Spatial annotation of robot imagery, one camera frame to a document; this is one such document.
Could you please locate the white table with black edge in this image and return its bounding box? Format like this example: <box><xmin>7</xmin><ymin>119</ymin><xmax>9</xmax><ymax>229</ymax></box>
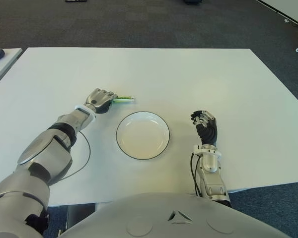
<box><xmin>255</xmin><ymin>0</ymin><xmax>298</xmax><ymax>30</ymax></box>

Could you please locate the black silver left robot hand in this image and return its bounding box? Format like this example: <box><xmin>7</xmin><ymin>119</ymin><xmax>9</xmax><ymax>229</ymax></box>
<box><xmin>85</xmin><ymin>88</ymin><xmax>119</xmax><ymax>115</ymax></box>

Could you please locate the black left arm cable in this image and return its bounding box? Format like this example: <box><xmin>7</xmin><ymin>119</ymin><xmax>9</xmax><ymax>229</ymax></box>
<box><xmin>48</xmin><ymin>131</ymin><xmax>91</xmax><ymax>185</ymax></box>

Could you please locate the grey robot torso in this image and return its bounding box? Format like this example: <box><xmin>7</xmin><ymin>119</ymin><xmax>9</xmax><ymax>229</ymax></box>
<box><xmin>56</xmin><ymin>192</ymin><xmax>287</xmax><ymax>238</ymax></box>

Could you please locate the grey table leg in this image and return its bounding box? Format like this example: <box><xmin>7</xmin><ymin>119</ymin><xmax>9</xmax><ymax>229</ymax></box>
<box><xmin>66</xmin><ymin>202</ymin><xmax>97</xmax><ymax>233</ymax></box>

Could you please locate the white side table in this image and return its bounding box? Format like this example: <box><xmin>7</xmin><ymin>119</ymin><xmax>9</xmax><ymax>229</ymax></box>
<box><xmin>0</xmin><ymin>48</ymin><xmax>23</xmax><ymax>91</ymax></box>

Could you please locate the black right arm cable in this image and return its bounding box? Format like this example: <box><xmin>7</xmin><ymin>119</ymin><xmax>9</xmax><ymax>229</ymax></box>
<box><xmin>190</xmin><ymin>152</ymin><xmax>202</xmax><ymax>197</ymax></box>

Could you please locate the white plate with black rim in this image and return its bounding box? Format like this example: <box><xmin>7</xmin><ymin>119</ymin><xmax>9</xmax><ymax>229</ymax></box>
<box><xmin>116</xmin><ymin>111</ymin><xmax>170</xmax><ymax>160</ymax></box>

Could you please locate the green toothpaste tube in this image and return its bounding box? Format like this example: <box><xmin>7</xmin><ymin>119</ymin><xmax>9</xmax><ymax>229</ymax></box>
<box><xmin>113</xmin><ymin>95</ymin><xmax>136</xmax><ymax>104</ymax></box>

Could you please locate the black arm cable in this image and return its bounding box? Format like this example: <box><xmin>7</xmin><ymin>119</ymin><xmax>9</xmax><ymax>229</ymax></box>
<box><xmin>48</xmin><ymin>131</ymin><xmax>91</xmax><ymax>185</ymax></box>
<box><xmin>190</xmin><ymin>152</ymin><xmax>202</xmax><ymax>197</ymax></box>

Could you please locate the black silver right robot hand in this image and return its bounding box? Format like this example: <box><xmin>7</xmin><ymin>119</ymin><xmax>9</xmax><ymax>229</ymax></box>
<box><xmin>190</xmin><ymin>110</ymin><xmax>218</xmax><ymax>146</ymax></box>

